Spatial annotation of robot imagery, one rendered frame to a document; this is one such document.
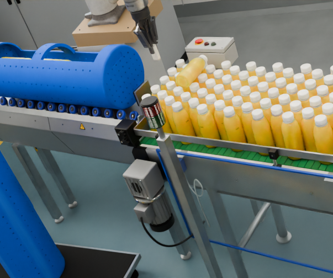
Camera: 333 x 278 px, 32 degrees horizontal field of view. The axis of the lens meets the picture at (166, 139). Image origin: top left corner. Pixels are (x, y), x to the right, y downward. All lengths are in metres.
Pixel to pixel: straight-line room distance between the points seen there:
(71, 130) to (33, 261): 0.69
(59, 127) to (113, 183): 1.05
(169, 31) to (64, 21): 0.83
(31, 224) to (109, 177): 1.09
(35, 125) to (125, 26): 0.70
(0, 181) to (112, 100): 0.66
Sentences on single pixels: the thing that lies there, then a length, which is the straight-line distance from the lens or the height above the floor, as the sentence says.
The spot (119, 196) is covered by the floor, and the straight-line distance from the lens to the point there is 3.73.
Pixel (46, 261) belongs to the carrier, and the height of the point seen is 0.30.
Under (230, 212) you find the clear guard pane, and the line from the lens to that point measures 2.32.
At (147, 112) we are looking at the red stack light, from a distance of 1.98.
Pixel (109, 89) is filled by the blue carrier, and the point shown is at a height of 1.10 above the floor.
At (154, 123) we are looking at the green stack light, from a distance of 2.00.
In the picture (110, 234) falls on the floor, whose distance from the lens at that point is 3.49.
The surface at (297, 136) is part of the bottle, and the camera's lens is 2.05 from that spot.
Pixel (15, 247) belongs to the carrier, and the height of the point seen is 0.48.
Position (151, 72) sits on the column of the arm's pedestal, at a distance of 3.37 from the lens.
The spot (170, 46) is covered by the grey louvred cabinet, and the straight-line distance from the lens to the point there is 4.71.
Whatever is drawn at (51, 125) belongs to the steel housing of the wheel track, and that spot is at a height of 0.87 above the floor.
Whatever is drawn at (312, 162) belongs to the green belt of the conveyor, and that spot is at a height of 0.90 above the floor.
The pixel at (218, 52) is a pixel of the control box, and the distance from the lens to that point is 2.53.
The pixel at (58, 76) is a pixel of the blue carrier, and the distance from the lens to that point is 2.66.
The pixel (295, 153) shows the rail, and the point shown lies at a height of 0.97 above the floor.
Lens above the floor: 2.22
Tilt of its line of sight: 33 degrees down
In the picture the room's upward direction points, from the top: 21 degrees counter-clockwise
